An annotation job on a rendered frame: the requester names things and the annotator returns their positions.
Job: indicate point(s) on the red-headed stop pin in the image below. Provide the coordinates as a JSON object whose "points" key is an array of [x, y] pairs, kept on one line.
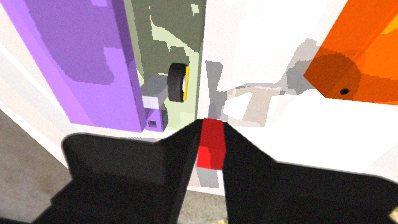
{"points": [[212, 147]]}

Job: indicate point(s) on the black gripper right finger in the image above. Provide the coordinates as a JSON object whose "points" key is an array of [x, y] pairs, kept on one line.
{"points": [[256, 184]]}

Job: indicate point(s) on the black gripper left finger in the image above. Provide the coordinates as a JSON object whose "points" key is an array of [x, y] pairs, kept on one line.
{"points": [[165, 166]]}

